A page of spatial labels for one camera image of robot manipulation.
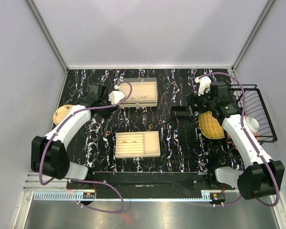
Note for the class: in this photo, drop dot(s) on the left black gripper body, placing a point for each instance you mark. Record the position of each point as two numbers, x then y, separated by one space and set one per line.
105 112

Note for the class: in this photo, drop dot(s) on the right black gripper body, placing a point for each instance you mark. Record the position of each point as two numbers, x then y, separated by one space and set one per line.
204 102

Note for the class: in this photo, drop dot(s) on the beige jewelry drawer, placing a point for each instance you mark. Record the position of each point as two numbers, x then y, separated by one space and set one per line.
144 94

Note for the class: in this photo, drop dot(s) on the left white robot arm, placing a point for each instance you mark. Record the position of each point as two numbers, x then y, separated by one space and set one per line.
49 153

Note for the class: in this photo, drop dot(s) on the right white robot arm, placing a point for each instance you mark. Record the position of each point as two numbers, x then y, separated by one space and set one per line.
262 175

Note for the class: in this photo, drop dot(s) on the yellow woven bamboo plate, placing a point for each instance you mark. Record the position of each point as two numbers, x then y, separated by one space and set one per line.
210 126

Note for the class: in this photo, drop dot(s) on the yellow patterned plate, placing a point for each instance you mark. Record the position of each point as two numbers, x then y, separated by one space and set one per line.
61 113

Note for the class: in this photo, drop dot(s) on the white pink patterned bowl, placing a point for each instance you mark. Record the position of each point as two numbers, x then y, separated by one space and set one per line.
252 124

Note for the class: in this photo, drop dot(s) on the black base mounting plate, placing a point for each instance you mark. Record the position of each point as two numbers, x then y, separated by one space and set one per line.
194 180

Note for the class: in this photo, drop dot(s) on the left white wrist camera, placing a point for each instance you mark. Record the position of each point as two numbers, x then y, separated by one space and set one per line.
116 95

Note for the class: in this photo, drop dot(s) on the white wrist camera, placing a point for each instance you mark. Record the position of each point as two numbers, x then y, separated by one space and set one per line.
204 84
116 95

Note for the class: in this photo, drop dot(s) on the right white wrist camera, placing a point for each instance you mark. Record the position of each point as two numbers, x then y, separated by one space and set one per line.
204 84

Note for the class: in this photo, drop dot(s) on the black wire dish rack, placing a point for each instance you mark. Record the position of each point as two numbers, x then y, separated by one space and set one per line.
251 99

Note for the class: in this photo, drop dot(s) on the front beige ring tray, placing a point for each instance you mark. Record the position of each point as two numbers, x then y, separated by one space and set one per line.
137 144

